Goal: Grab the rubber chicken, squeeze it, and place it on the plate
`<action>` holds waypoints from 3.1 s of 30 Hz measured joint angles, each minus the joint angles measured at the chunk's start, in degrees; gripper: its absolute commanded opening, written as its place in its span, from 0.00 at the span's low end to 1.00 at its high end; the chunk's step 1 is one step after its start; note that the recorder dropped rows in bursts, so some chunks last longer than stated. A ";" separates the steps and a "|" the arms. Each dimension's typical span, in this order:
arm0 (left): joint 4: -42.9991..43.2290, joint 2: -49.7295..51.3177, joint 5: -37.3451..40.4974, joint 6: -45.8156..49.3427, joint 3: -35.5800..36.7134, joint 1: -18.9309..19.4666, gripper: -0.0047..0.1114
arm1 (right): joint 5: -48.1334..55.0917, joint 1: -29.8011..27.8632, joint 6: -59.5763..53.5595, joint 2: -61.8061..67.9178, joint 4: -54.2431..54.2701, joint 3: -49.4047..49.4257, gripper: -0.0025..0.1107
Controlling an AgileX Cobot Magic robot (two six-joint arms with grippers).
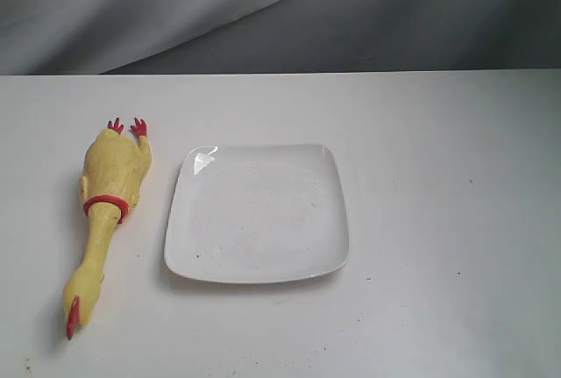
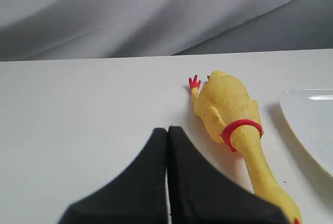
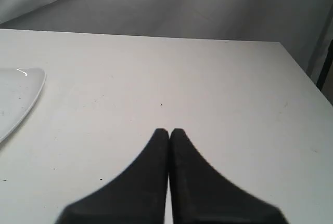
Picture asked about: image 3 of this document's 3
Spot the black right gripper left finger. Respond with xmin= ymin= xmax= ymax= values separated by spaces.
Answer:
xmin=57 ymin=128 xmax=169 ymax=223

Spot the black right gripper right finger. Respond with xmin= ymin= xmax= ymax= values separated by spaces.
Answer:
xmin=169 ymin=128 xmax=287 ymax=223

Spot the white square plate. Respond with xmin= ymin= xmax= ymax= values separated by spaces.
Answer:
xmin=1 ymin=68 xmax=46 ymax=141

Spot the grey backdrop cloth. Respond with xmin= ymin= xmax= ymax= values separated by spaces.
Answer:
xmin=0 ymin=0 xmax=333 ymax=43

